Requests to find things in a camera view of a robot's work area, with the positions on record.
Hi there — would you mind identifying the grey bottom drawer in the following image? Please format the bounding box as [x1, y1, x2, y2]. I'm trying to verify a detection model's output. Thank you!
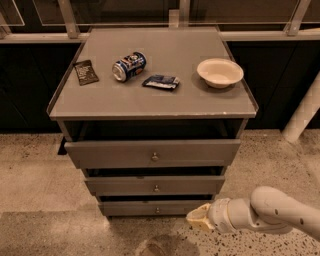
[99, 200, 206, 216]

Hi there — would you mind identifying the grey drawer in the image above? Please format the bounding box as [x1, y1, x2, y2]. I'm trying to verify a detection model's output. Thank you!
[65, 139, 240, 169]
[85, 176, 224, 196]
[99, 200, 206, 216]

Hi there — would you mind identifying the white paper bowl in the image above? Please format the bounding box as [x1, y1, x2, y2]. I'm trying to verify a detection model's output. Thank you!
[197, 58, 244, 89]

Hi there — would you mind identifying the blue soda can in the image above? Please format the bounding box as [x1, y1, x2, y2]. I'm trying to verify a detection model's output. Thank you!
[112, 52, 147, 82]

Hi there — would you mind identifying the blue white snack packet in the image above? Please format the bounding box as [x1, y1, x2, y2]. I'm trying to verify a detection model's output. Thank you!
[142, 75, 180, 90]

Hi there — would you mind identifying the grey top drawer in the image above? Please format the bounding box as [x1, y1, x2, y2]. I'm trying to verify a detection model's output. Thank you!
[65, 139, 240, 169]

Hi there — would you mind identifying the dark brown snack packet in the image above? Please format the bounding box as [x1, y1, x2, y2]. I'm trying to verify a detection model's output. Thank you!
[73, 60, 99, 86]

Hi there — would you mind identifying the grey drawer cabinet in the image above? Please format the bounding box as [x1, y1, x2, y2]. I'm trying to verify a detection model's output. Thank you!
[47, 31, 258, 206]

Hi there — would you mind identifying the white diagonal post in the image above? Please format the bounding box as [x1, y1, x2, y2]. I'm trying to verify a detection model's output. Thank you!
[282, 72, 320, 142]

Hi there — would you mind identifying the grey middle drawer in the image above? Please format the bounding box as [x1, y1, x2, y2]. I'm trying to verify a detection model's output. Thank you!
[85, 176, 224, 196]

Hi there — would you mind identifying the metal window rail frame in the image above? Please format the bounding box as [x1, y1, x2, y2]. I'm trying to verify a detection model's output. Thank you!
[0, 0, 320, 44]

